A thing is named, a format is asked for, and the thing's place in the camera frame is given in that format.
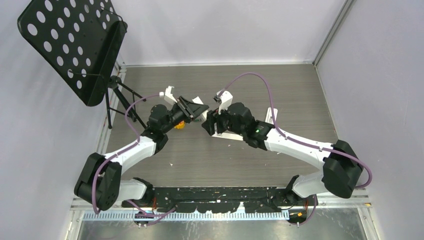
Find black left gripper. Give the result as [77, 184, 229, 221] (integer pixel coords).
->
[161, 96, 208, 134]

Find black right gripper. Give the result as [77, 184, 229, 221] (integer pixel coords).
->
[202, 101, 246, 137]

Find long white remote cover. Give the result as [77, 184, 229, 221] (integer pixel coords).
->
[212, 132, 243, 141]

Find white remote control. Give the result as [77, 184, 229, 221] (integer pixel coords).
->
[264, 107, 278, 126]
[192, 96, 210, 122]

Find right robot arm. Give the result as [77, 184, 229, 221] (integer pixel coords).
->
[202, 102, 364, 205]

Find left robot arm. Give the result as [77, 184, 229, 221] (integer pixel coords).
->
[73, 96, 209, 214]

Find yellow orange toy block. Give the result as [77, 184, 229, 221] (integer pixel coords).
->
[174, 121, 185, 130]

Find black music stand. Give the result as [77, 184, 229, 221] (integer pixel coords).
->
[17, 0, 147, 130]

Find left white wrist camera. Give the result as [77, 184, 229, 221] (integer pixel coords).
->
[159, 85, 177, 105]

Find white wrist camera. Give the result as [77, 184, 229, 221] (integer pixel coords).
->
[213, 89, 233, 115]
[159, 85, 177, 105]

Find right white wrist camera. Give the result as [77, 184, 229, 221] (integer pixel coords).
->
[213, 89, 233, 115]

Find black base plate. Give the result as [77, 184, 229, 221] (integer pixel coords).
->
[122, 186, 315, 214]

